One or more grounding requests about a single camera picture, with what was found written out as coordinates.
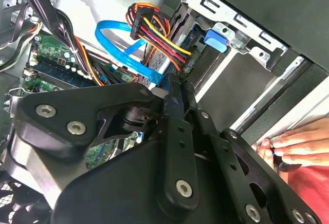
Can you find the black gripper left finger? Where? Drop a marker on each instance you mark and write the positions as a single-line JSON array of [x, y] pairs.
[[177, 157]]

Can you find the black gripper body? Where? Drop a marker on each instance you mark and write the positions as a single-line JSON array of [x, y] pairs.
[[123, 195]]

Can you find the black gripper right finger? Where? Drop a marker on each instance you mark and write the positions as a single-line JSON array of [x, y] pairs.
[[223, 157]]

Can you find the small round black tool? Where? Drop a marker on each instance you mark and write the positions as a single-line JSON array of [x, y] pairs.
[[288, 167]]

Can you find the hard disk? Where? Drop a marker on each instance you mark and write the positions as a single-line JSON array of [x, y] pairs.
[[216, 40]]

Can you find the person right hand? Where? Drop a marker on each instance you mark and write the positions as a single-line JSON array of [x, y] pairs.
[[266, 152]]

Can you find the person left hand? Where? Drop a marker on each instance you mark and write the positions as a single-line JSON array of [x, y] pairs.
[[306, 144]]

